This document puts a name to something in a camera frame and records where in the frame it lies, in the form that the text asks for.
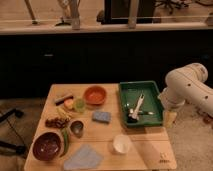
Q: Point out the dark purple bowl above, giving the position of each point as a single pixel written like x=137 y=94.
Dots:
x=47 y=146

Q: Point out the blue sponge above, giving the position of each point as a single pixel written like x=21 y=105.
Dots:
x=99 y=116

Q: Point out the light blue cloth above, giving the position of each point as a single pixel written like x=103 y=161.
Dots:
x=84 y=158

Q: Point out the yellow corn toy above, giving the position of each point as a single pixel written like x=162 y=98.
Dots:
x=63 y=113

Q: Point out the orange bowl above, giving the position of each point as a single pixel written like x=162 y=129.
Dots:
x=95 y=95

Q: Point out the green round toy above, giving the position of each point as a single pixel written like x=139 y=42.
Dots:
x=79 y=105

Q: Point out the small grey-green cup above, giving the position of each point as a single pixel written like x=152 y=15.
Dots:
x=76 y=128

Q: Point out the orange toy fruit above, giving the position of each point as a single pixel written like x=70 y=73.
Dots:
x=68 y=103

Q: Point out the yellow-white gripper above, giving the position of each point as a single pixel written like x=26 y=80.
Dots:
x=169 y=118

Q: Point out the white cup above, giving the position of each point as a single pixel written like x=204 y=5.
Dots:
x=121 y=144

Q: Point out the green plastic tray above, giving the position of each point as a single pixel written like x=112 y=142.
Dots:
x=151 y=111

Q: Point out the white utensil in tray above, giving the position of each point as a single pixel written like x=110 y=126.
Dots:
x=134 y=112

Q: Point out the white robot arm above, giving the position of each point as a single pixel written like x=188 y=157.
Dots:
x=186 y=84

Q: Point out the dark eggplant toy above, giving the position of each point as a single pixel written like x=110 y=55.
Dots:
x=60 y=100

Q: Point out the dark red grapes toy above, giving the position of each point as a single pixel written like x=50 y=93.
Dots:
x=56 y=123

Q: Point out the green pea pod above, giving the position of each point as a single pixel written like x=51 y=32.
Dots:
x=65 y=140

